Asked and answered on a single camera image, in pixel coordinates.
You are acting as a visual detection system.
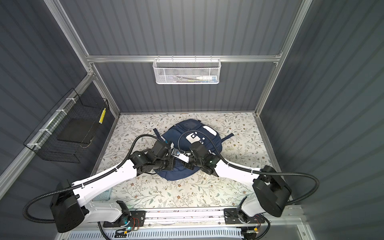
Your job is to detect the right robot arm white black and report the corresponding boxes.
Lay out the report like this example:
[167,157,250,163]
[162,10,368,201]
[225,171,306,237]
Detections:
[190,142,292,223]

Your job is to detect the light green calculator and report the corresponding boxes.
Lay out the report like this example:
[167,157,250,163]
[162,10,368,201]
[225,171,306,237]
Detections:
[94,189,112,201]

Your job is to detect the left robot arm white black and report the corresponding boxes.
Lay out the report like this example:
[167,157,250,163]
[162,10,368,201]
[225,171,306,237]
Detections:
[50,141,173,233]

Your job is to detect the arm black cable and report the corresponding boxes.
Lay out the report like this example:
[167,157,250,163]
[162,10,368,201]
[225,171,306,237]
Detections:
[22,133,163,240]
[177,130,321,240]

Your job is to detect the pens in white basket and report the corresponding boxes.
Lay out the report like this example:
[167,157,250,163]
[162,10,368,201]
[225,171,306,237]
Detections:
[175,76,218,83]

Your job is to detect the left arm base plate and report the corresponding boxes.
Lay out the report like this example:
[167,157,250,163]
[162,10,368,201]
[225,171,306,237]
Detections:
[103,211,147,229]

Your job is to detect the white wire mesh basket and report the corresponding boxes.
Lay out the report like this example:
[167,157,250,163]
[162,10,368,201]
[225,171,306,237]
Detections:
[153,58,222,85]

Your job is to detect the aluminium front rail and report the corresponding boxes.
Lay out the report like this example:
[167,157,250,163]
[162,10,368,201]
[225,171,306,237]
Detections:
[77,203,307,230]

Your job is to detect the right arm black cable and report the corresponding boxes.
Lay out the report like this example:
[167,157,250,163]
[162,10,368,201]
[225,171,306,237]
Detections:
[177,130,321,240]

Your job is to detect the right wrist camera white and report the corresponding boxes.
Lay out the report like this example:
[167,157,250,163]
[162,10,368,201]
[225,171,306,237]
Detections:
[174,151,190,163]

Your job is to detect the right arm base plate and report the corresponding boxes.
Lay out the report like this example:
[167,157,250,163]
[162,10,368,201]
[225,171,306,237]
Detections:
[224,208,265,225]

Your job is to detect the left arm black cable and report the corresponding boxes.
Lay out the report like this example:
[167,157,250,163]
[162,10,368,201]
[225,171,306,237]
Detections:
[22,133,163,240]

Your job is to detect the navy blue student backpack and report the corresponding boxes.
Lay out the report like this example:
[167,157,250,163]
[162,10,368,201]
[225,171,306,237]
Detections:
[153,119,234,181]

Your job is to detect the black wire wall basket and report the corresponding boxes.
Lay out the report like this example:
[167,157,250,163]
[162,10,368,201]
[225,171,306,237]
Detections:
[24,91,110,164]

